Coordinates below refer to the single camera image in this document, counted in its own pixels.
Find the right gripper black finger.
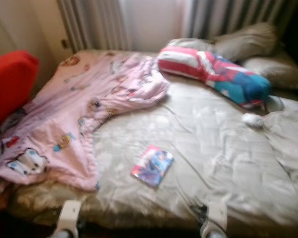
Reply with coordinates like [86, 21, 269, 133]
[191, 206, 207, 232]

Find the colourful manga book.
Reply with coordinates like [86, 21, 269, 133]
[130, 144, 175, 188]

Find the bed with grey floral cover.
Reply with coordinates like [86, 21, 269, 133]
[0, 48, 298, 234]

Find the small crumpled white tissue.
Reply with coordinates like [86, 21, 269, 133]
[241, 113, 265, 130]

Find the small grey round object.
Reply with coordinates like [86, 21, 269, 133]
[263, 95, 286, 114]

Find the pink striped blue bolster pillow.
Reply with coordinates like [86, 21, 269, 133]
[156, 45, 273, 109]

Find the white sheer curtain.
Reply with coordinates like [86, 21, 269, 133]
[121, 0, 192, 52]

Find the grey striped curtain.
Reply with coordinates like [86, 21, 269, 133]
[57, 0, 130, 53]
[183, 0, 298, 41]

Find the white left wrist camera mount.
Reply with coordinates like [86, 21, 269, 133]
[57, 199, 83, 237]

